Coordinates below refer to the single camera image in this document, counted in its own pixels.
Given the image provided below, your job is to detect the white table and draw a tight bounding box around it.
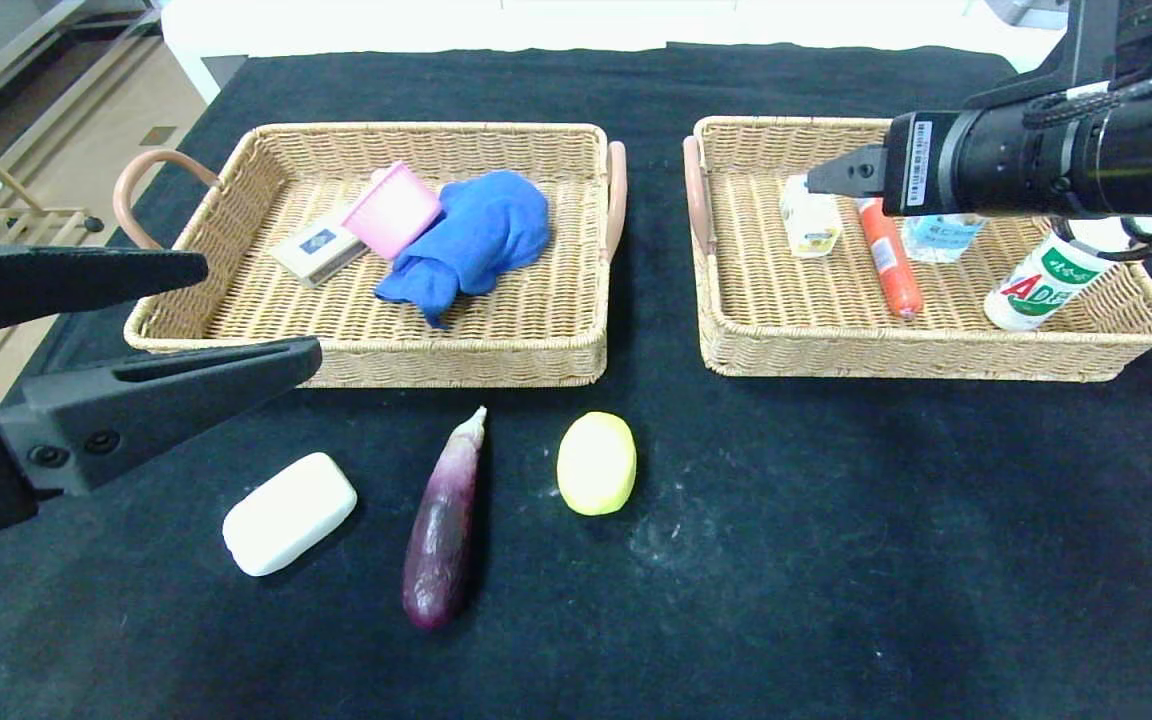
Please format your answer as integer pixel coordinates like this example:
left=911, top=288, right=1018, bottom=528
left=162, top=0, right=1067, bottom=106

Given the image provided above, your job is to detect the wicker basket with brown handles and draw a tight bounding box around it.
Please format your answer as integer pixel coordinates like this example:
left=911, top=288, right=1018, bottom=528
left=681, top=116, right=1152, bottom=384
left=114, top=122, right=629, bottom=391

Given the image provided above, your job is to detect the wooden rack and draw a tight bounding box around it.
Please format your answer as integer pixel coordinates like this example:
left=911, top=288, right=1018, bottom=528
left=0, top=150, right=105, bottom=251

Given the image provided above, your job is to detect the pink plastic cup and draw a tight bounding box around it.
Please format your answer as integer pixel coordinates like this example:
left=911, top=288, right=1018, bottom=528
left=341, top=160, right=442, bottom=263

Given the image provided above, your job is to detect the black smooth cable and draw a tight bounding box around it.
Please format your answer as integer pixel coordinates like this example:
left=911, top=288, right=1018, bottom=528
left=1051, top=215, right=1152, bottom=264

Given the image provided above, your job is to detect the white milk bottle green label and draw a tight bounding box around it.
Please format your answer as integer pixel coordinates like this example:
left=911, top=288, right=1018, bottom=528
left=983, top=218, right=1122, bottom=332

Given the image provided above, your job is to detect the grey metal rail frame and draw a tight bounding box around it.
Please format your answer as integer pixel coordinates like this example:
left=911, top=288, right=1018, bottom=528
left=0, top=0, right=169, bottom=181

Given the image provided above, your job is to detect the yellow lemon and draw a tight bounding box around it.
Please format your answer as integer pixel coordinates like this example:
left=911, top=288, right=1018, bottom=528
left=556, top=411, right=638, bottom=517

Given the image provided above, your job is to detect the orange sausage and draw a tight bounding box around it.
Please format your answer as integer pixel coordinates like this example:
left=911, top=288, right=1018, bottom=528
left=854, top=195, right=925, bottom=321

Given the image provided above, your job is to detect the blue cloth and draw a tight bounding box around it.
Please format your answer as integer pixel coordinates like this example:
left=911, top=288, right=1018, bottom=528
left=374, top=170, right=552, bottom=331

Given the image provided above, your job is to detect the cream box with blue print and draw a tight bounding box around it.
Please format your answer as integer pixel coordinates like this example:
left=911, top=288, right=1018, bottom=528
left=270, top=205, right=369, bottom=291

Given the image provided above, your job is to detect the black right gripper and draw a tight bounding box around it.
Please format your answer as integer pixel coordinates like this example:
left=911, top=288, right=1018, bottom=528
left=804, top=100, right=1068, bottom=218

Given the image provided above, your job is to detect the black braided cable white tag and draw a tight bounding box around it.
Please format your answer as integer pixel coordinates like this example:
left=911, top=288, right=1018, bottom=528
left=1021, top=58, right=1152, bottom=131

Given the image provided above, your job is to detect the purple eggplant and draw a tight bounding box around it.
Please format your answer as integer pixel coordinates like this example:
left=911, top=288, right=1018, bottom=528
left=401, top=405, right=489, bottom=631

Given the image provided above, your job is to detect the white soap bar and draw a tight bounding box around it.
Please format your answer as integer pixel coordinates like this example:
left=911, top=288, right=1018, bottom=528
left=222, top=452, right=359, bottom=578

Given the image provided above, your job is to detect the clear water bottle blue cap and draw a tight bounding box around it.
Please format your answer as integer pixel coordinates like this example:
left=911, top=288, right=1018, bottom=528
left=901, top=213, right=987, bottom=265

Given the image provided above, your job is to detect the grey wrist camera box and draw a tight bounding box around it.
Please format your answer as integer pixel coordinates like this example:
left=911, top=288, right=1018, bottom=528
left=984, top=0, right=1074, bottom=28

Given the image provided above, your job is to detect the small white drink carton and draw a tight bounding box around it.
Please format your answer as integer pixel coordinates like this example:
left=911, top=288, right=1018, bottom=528
left=779, top=174, right=844, bottom=259

